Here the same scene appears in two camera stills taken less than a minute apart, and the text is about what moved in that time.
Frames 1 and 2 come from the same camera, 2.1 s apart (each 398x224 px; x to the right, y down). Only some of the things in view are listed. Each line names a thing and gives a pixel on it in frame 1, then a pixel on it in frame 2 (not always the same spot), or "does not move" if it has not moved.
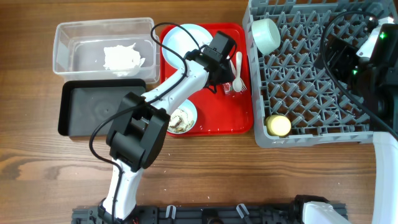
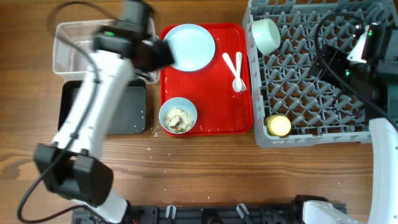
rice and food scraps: x=180 y=121 does not move
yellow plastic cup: x=278 y=125 does not move
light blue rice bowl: x=183 y=118 does not move
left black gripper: x=228 y=73 → x=163 y=55
